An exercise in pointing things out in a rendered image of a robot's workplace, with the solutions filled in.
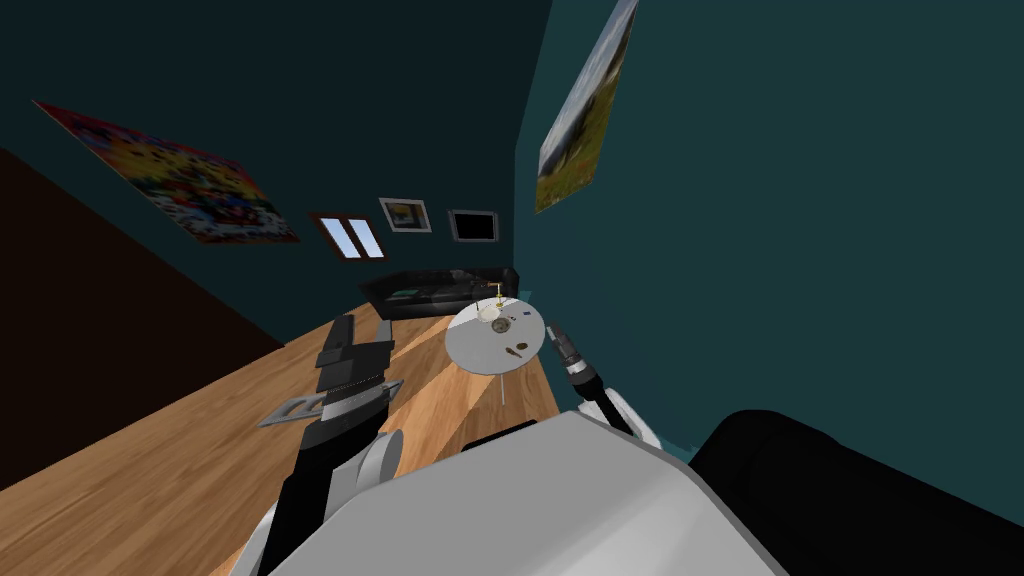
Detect landscape wall picture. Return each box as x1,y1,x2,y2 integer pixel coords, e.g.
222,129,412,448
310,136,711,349
533,0,641,217

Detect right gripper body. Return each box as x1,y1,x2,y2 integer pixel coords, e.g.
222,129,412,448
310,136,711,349
546,323,581,366

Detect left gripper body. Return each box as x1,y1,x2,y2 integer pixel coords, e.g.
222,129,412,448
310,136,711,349
315,339,396,398

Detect colourful abstract wall picture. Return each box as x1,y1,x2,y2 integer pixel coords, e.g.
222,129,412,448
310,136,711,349
31,99,302,246

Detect round white table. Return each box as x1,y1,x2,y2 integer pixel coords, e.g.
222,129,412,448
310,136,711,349
443,296,548,407

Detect brown framed window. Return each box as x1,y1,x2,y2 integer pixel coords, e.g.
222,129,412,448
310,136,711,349
310,212,391,263

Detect small yellow framed picture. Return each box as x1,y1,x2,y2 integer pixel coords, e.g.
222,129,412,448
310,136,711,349
377,196,434,236

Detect black framed picture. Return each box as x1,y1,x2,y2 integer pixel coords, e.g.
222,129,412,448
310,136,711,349
447,208,502,245

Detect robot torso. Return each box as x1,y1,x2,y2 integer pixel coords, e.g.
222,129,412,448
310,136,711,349
267,411,790,576

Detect black sofa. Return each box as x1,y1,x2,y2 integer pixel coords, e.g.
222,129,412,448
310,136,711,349
359,267,521,322

